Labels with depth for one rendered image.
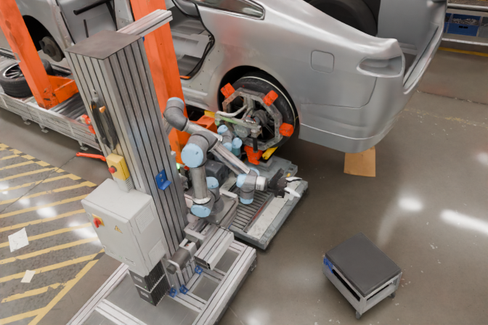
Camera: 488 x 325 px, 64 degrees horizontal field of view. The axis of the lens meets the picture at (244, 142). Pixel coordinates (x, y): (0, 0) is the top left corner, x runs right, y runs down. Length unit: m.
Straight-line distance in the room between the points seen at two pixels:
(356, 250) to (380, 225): 0.68
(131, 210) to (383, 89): 1.76
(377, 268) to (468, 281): 0.81
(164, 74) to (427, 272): 2.47
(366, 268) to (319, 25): 1.66
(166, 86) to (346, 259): 1.78
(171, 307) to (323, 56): 2.00
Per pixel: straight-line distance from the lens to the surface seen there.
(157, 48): 2.85
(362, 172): 4.06
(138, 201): 2.19
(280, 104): 3.09
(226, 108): 3.33
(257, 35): 2.94
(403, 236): 3.61
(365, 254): 2.99
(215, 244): 2.52
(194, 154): 2.06
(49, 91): 4.74
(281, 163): 3.77
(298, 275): 3.25
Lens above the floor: 2.73
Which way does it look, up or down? 38 degrees down
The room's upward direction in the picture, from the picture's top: 6 degrees counter-clockwise
